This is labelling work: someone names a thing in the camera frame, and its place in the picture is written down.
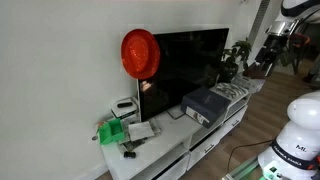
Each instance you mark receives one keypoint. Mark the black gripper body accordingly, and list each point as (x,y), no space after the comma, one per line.
(271,50)

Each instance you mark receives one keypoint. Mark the red sequin hat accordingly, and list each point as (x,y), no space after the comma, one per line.
(140,53)

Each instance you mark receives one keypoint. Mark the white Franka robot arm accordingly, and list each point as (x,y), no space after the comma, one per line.
(301,133)

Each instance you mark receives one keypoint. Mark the brown cardboard box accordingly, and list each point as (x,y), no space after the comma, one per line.
(254,71)

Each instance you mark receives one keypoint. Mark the white printed flat box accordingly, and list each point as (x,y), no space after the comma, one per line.
(250,83)

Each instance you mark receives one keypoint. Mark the dark grey cardboard box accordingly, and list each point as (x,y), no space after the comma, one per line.
(206,104)

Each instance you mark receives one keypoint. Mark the white device box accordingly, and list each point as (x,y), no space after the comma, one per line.
(126,113)

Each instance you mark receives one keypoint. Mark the green plastic box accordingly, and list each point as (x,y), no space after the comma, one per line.
(111,131)

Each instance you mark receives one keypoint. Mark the potted green plant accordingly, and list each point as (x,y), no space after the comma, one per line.
(230,66)

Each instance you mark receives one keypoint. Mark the patterned grey magazine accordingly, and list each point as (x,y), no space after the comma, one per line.
(230,89)

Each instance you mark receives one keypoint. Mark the black flat screen television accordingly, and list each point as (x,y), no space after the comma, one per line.
(190,70)

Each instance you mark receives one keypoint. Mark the white TV cabinet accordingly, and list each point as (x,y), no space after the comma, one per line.
(173,135)

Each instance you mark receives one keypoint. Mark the white paper booklet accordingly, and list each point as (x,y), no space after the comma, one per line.
(141,130)

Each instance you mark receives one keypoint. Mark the black remote control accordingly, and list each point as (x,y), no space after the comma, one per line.
(124,104)

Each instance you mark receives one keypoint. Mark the clear plastic document sleeve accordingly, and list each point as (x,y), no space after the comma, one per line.
(133,144)

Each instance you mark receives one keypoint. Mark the small black gadget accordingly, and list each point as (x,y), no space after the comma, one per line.
(129,154)

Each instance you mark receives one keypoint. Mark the white slatted wall panel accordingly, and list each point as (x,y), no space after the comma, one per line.
(258,20)

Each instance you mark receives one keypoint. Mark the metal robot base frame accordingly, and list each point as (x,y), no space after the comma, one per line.
(243,170)

